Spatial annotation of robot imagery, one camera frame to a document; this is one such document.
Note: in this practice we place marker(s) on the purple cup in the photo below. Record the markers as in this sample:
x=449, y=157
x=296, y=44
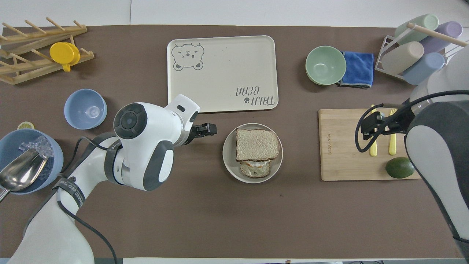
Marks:
x=445, y=35

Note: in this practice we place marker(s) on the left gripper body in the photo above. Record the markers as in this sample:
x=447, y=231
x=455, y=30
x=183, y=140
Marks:
x=195, y=132

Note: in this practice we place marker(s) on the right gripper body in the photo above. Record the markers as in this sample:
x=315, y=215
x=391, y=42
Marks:
x=402, y=121

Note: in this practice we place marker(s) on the green bowl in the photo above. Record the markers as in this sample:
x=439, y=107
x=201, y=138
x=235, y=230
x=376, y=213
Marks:
x=325, y=65

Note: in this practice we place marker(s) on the bread slice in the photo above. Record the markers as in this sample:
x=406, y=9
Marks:
x=256, y=145

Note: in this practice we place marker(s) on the green cup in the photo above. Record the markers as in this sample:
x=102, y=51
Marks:
x=421, y=22

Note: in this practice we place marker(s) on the cream tray with bear print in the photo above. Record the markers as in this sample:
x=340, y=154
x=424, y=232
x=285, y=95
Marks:
x=220, y=69

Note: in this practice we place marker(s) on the beige cup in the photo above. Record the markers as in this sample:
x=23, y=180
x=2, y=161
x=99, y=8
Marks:
x=402, y=58

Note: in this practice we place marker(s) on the light blue cup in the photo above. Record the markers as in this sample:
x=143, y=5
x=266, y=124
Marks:
x=423, y=69

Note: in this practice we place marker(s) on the blue cloth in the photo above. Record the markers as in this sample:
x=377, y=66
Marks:
x=359, y=69

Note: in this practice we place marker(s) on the sandwich bottom with filling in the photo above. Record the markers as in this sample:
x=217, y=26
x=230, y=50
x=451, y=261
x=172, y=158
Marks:
x=255, y=169

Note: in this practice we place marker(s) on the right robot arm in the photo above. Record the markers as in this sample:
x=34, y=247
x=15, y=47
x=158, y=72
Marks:
x=436, y=154

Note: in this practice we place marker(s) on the metal scoop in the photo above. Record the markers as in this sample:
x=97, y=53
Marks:
x=20, y=172

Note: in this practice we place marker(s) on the small blue bowl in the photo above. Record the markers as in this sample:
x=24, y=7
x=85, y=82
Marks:
x=85, y=109

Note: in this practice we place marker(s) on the wooden cutting board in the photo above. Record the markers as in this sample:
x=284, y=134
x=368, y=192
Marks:
x=340, y=154

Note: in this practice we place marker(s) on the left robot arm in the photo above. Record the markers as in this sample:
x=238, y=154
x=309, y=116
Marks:
x=146, y=132

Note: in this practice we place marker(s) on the wooden dish rack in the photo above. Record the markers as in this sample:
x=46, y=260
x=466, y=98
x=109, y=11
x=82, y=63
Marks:
x=22, y=66

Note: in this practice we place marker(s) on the yellow utensil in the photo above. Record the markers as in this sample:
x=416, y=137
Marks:
x=392, y=145
x=373, y=148

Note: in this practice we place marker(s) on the green avocado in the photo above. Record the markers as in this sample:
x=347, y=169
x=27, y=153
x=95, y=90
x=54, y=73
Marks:
x=399, y=168

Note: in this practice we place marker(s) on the clear ice cubes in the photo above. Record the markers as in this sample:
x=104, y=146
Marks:
x=38, y=145

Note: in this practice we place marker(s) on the grey round plate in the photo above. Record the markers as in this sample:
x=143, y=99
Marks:
x=231, y=161

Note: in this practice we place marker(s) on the lemon slice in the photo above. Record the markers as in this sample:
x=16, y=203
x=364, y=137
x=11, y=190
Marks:
x=25, y=125

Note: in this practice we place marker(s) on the yellow cup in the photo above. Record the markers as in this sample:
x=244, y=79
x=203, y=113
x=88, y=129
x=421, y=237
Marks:
x=64, y=53

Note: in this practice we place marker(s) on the large blue bowl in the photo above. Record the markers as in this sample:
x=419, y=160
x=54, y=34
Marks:
x=53, y=157

